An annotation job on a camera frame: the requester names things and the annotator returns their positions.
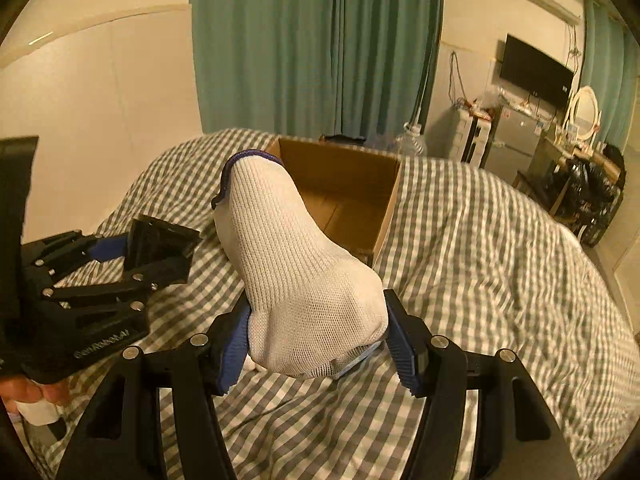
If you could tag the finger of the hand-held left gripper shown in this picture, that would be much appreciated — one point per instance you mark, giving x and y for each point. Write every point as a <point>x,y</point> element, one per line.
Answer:
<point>107,249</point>
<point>110,290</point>

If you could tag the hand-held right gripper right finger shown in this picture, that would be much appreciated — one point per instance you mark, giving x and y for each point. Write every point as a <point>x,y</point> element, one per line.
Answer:
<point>402,340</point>

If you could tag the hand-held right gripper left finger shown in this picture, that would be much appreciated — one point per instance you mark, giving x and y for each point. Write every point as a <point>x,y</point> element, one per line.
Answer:
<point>232,355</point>

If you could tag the black square object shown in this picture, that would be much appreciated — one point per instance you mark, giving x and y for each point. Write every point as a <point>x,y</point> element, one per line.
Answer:
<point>157,247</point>

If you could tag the white knit sock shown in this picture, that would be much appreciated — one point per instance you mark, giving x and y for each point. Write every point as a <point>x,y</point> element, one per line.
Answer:
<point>290,260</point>

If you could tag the brown cardboard box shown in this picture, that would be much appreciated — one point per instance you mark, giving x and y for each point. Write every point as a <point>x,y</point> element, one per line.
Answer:
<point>345,180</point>

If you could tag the person's left hand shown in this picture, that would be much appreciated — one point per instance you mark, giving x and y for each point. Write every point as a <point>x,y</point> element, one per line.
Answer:
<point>30,392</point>

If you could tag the grey checkered blanket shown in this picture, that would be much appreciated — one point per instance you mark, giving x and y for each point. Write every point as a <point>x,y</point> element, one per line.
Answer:
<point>475,260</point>

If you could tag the clear water bottle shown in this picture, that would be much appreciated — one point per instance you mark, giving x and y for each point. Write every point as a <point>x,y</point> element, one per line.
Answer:
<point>412,142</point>

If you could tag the clear plastic bag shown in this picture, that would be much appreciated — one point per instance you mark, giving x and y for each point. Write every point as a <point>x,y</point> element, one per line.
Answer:
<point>382,141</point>

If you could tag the dark box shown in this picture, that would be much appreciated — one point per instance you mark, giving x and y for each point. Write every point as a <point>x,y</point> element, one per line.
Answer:
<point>342,139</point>

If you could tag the white suitcase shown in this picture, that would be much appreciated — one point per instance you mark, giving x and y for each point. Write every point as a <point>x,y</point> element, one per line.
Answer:
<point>462,132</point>

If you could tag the silver mini fridge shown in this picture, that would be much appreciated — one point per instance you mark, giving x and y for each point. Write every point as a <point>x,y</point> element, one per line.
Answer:
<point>512,142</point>

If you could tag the black bags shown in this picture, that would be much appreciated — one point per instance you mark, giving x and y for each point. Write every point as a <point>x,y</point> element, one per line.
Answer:
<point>590,195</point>

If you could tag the wooden vanity desk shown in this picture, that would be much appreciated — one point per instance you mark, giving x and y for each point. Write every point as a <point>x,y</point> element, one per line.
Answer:
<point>550,152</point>

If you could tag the wide green curtain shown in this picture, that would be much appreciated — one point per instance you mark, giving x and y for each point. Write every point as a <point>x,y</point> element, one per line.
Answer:
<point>310,40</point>

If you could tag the white oval mirror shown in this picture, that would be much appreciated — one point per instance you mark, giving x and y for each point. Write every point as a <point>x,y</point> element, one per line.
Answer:
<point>582,110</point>

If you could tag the narrow green curtain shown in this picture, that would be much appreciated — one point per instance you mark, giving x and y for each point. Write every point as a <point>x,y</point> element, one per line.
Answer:
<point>607,60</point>

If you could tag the black wall television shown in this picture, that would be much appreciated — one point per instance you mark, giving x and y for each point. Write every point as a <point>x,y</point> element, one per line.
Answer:
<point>535,72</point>

